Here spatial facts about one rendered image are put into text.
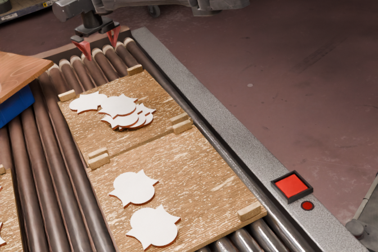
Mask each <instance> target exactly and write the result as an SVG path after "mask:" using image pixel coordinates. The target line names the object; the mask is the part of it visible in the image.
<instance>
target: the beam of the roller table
mask: <svg viewBox="0 0 378 252"><path fill-rule="evenodd" d="M131 33H132V38H133V40H134V41H135V43H136V45H137V46H138V47H139V48H140V50H141V51H142V52H143V53H144V54H145V55H146V56H147V58H148V59H149V60H150V61H151V62H152V63H153V64H154V66H155V67H156V68H157V69H158V71H160V72H161V74H162V75H163V76H164V77H165V78H166V80H167V81H168V82H169V83H170V84H171V85H172V86H173V88H174V89H175V90H176V91H177V92H178V93H179V94H180V96H181V97H182V98H183V99H184V100H185V101H186V102H187V104H188V105H189V106H190V107H191V109H193V111H194V112H195V113H196V114H197V115H198V117H199V118H200V119H201V120H202V121H203V122H204V123H205V125H206V126H207V127H208V128H209V129H210V130H211V131H212V132H213V134H214V135H215V136H216V137H217V139H219V140H220V142H221V143H222V144H223V145H224V147H225V148H226V149H227V150H228V151H229V152H230V153H231V155H232V156H233V157H234V158H235V159H236V160H237V161H238V163H239V164H240V165H241V166H242V167H243V168H244V169H245V170H246V172H247V173H248V174H249V176H251V178H252V179H253V180H254V181H255V182H256V183H257V185H258V186H259V187H260V188H261V189H262V190H263V191H264V193H265V194H266V195H267V196H268V197H269V198H270V199H271V201H272V202H273V203H274V204H275V206H277V207H278V209H279V210H280V211H281V212H282V213H283V215H284V216H285V217H286V218H287V219H288V220H289V221H290V223H291V224H292V225H293V226H294V227H295V228H296V229H297V231H298V232H299V233H300V234H301V235H302V236H303V237H304V239H305V240H306V241H307V242H308V244H310V246H311V247H312V248H313V249H314V250H315V252H370V251H369V250H368V249H367V248H366V247H365V246H364V245H363V244H362V243H361V242H360V241H359V240H358V239H357V238H356V237H355V236H354V235H353V234H352V233H351V232H350V231H349V230H348V229H347V228H346V227H345V226H344V225H343V224H342V223H341V222H340V221H339V220H338V219H337V218H336V217H335V216H334V215H333V214H332V213H331V212H330V211H329V210H328V209H327V208H326V207H325V206H324V205H323V204H322V203H321V202H320V201H319V200H318V199H317V198H316V197H315V196H314V195H313V194H312V193H311V194H309V195H307V196H304V197H302V198H301V199H299V200H296V201H294V202H292V203H291V204H289V205H287V203H285V201H284V200H283V199H282V198H281V197H280V195H279V194H278V193H277V192H276V191H275V190H274V189H273V188H272V187H271V181H272V180H274V179H276V178H279V177H281V176H283V175H285V174H287V173H290V171H289V170H288V169H287V168H286V167H285V166H284V165H283V164H282V163H281V162H280V161H279V160H278V159H277V158H276V157H275V156H274V155H273V154H272V153H271V152H270V151H269V150H268V149H267V148H266V147H265V146H264V145H263V144H262V143H261V142H260V141H259V140H258V139H257V138H256V137H255V136H254V135H253V134H252V133H251V132H250V131H249V130H248V129H247V128H246V127H245V126H244V125H243V124H242V123H241V122H240V121H239V120H238V119H237V118H236V117H235V116H234V115H233V114H232V113H231V112H230V111H229V110H228V109H227V108H226V107H225V106H224V105H223V104H222V103H221V102H220V101H219V100H218V99H217V98H216V97H215V96H214V95H213V94H212V93H211V92H210V91H209V90H208V89H207V88H206V87H205V86H204V85H203V84H202V83H201V82H200V81H199V80H198V79H197V78H196V77H195V76H194V75H193V74H192V73H191V72H190V71H189V70H188V69H187V68H186V67H185V66H184V65H183V64H182V63H181V62H180V61H179V60H178V59H177V58H176V57H175V56H174V55H173V54H172V53H171V52H170V51H169V50H168V49H167V48H166V47H165V46H164V45H163V44H162V43H161V42H160V41H159V40H158V39H157V38H156V37H155V36H154V35H153V34H152V33H151V32H150V31H149V30H148V29H147V28H146V27H145V26H144V27H142V28H139V29H136V30H132V31H131ZM303 201H311V202H312V203H314V209H313V210H311V211H305V210H303V209H302V208H301V203H302V202H303Z"/></svg>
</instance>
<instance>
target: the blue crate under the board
mask: <svg viewBox="0 0 378 252"><path fill-rule="evenodd" d="M33 103H35V98H34V96H33V94H32V92H31V90H30V87H29V85H28V84H27V85H26V86H25V87H23V88H22V89H20V90H19V91H17V92H16V93H15V94H13V95H12V96H11V97H9V98H8V99H7V100H5V101H4V102H2V103H1V104H0V129H1V128H2V127H3V126H5V125H6V124H7V123H8V122H10V121H11V120H12V119H13V118H15V117H16V116H18V115H19V114H20V113H21V112H23V111H24V110H25V109H27V108H28V107H29V106H30V105H32V104H33Z"/></svg>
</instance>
